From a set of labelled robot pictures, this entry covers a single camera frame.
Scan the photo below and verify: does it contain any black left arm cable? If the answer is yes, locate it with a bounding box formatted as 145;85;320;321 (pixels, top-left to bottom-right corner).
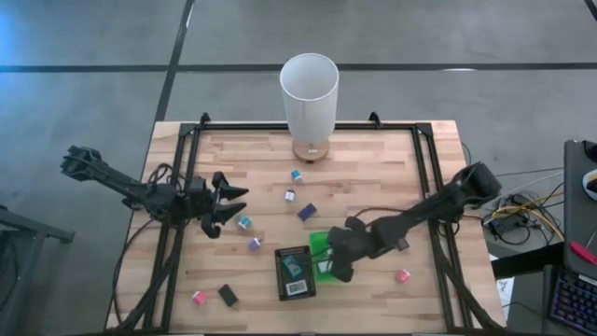
146;161;184;189

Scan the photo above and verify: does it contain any green plastic basket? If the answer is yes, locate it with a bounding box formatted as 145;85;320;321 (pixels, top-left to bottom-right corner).
308;230;345;284

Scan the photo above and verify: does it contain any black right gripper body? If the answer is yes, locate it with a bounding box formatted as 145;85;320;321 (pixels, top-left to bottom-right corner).
327;216;375;262

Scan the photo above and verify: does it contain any white cylinder table lamp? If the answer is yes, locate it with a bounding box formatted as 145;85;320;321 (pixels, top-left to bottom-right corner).
278;51;340;165

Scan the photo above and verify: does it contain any black aluminium frame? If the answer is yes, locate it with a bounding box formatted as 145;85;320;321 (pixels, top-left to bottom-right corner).
106;111;507;334

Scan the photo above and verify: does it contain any grey metal table frame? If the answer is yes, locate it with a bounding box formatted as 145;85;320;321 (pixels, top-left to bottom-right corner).
0;203;76;336

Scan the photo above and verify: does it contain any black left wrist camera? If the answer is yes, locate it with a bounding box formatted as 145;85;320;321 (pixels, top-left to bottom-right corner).
187;175;207;197

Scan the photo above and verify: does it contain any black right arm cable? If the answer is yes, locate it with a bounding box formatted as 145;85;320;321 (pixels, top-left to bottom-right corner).
353;206;408;221

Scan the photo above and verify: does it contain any black side desk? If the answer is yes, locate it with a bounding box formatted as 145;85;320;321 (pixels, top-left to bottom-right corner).
489;138;597;280

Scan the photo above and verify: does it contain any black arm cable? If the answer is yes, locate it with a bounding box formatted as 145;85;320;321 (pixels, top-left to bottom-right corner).
353;206;408;221
146;161;184;189

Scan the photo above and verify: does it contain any dark blue battery pack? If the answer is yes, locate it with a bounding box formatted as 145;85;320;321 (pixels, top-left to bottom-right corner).
297;202;318;222

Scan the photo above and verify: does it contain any teal card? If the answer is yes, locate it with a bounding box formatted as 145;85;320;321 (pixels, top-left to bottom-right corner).
282;255;304;278

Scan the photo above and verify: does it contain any black computer keyboard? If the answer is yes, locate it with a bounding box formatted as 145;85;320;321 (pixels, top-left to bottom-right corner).
548;269;597;335

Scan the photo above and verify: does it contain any black plastic basket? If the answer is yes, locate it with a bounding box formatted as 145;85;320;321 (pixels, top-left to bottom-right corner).
273;245;317;302

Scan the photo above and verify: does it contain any red tool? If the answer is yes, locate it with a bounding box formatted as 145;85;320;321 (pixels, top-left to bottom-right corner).
568;240;597;266

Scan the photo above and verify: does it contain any grey power adapter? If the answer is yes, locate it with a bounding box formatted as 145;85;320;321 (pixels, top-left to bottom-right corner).
488;216;515;238

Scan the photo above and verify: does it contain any yellow cable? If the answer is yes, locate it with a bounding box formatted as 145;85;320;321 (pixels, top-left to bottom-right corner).
491;192;566;245

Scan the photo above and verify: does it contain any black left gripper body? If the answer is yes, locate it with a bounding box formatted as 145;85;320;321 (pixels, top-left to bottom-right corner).
185;185;221;223

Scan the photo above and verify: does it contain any white digital thermometer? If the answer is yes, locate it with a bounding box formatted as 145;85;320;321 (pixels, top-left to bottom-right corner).
285;278;310;297

